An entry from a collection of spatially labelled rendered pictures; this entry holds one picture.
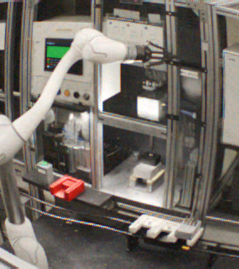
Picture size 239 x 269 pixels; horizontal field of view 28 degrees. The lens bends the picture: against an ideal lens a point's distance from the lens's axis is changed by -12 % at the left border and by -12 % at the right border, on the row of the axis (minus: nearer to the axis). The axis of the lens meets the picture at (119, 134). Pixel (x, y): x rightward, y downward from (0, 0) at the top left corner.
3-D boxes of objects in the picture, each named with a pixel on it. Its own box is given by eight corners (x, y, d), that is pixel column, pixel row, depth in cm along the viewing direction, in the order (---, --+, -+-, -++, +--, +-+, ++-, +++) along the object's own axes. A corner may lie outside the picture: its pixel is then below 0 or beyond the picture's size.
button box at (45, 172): (38, 182, 283) (35, 164, 278) (45, 177, 289) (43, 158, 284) (48, 187, 279) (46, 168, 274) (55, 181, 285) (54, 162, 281)
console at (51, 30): (28, 97, 277) (29, 23, 258) (57, 81, 300) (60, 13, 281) (89, 108, 258) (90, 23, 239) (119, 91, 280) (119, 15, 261)
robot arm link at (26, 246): (25, 281, 218) (17, 252, 209) (17, 261, 234) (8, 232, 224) (54, 278, 224) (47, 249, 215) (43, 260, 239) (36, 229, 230)
